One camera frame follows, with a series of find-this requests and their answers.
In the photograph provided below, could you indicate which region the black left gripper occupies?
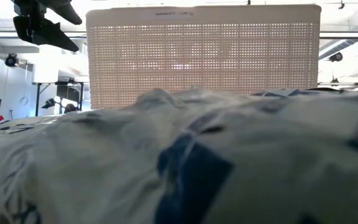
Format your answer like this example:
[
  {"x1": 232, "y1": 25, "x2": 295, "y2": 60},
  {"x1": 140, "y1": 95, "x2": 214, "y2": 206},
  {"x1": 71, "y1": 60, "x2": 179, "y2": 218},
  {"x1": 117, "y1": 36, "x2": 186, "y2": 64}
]
[{"x1": 11, "y1": 0, "x2": 83, "y2": 53}]

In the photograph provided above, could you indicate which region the white plastic lattice basket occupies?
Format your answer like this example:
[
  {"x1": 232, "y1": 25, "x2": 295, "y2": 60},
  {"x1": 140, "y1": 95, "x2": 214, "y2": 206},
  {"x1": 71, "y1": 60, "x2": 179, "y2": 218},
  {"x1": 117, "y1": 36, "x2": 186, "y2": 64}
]
[{"x1": 85, "y1": 4, "x2": 322, "y2": 110}]

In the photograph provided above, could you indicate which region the white pouch blue print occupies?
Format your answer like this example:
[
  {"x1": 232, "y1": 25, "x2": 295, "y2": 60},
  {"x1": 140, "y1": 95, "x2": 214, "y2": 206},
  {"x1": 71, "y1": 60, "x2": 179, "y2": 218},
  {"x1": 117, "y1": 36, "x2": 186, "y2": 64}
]
[{"x1": 0, "y1": 86, "x2": 358, "y2": 224}]

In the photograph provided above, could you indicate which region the black-framed room table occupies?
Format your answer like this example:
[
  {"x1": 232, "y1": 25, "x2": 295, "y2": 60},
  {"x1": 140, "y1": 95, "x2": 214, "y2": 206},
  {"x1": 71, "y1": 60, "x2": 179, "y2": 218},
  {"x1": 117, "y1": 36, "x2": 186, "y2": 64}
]
[{"x1": 31, "y1": 79, "x2": 85, "y2": 118}]

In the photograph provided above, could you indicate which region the round black ceiling fixture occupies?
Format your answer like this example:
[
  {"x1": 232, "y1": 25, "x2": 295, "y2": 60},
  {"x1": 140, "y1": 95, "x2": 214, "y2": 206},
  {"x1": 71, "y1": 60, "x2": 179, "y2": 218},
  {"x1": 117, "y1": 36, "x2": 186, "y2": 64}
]
[
  {"x1": 328, "y1": 51, "x2": 344, "y2": 63},
  {"x1": 4, "y1": 52, "x2": 20, "y2": 68}
]

